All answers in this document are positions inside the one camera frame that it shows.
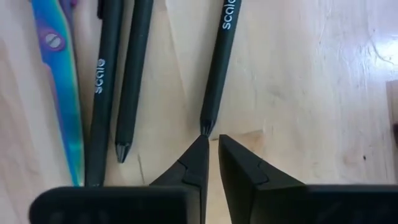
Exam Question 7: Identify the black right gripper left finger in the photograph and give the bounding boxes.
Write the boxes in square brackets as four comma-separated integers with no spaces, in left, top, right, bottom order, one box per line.
[29,135,210,224]

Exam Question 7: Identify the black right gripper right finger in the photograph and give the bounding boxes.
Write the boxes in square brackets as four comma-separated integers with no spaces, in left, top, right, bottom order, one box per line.
[218,134,398,224]

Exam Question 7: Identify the black pen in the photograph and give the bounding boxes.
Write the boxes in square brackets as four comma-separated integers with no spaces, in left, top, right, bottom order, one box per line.
[199,0,243,137]
[84,0,124,187]
[114,0,155,164]

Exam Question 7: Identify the purple handled scissors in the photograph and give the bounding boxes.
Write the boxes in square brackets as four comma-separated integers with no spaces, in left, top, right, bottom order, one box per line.
[29,0,85,187]

